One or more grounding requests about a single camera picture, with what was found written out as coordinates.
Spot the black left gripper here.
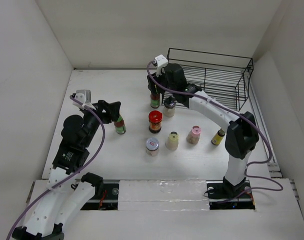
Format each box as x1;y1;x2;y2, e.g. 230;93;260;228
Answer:
81;99;120;147

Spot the yellow cap chili sauce bottle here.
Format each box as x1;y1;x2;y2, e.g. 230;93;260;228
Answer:
150;85;160;109

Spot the green label sauce bottle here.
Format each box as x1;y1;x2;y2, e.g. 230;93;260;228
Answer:
113;115;126;135

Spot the red lid chili jar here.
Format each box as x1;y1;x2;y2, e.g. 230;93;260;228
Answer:
148;110;163;134

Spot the small yellow oil bottle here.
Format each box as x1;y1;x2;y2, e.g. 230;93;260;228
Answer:
211;129;226;146

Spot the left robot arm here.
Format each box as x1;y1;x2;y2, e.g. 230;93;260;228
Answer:
7;95;121;240

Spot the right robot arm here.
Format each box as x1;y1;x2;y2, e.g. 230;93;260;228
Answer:
147;60;259;201

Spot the black cap spice shaker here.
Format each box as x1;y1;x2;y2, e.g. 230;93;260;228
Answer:
163;96;176;118

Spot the white lid jar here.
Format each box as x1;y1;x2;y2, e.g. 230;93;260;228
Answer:
145;137;159;156

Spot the yellow lid spice shaker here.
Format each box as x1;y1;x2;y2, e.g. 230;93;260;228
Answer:
165;131;179;151

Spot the pink lid spice shaker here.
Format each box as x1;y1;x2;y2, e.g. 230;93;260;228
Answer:
186;125;201;145

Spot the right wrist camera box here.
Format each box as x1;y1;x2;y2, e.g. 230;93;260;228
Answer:
152;54;168;77

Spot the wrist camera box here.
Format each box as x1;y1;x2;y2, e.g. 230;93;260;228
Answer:
152;54;168;77
72;89;91;106

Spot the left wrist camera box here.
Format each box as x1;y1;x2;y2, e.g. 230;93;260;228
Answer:
72;89;91;106

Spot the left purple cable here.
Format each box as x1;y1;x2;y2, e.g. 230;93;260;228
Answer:
5;94;107;240

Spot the black wire rack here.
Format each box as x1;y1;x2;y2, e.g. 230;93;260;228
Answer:
166;47;254;112

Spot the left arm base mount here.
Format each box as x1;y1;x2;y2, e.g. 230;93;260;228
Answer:
81;180;120;211

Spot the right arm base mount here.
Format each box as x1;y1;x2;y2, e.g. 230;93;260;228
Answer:
203;180;256;211

